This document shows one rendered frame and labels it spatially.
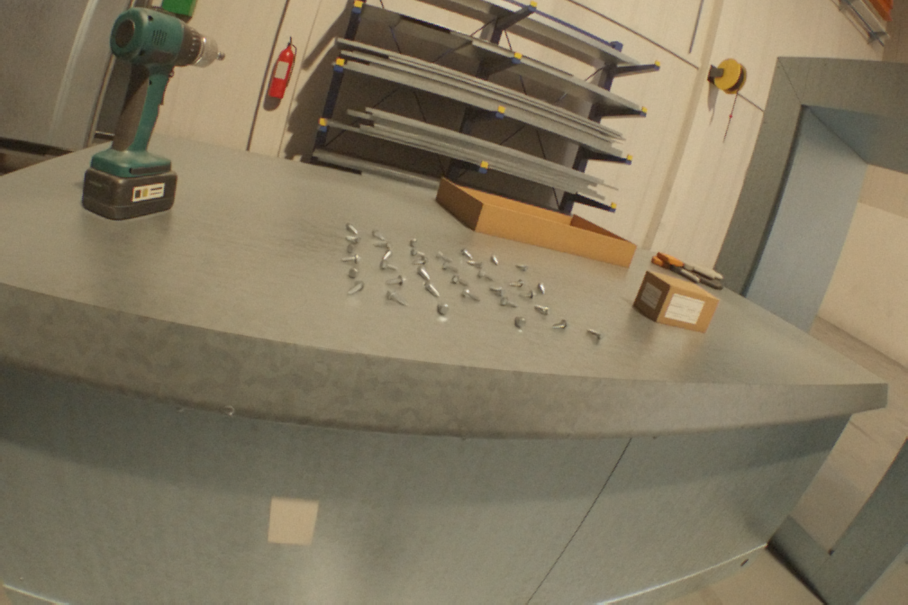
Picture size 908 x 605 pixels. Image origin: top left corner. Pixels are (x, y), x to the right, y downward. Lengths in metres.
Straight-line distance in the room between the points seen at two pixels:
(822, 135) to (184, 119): 5.24
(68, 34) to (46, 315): 2.99
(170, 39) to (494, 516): 0.67
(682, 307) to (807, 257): 1.42
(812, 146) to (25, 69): 4.05
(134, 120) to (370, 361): 0.38
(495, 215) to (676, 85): 5.80
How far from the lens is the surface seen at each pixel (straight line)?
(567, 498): 0.65
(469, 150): 4.25
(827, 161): 2.12
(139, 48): 0.54
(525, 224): 0.99
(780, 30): 8.37
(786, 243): 1.99
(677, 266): 1.45
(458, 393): 0.39
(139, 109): 0.58
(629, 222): 6.41
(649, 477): 0.73
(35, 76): 3.36
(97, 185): 0.58
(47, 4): 3.50
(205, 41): 0.64
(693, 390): 0.57
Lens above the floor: 0.82
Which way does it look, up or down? 15 degrees down
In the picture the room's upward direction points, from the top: 17 degrees clockwise
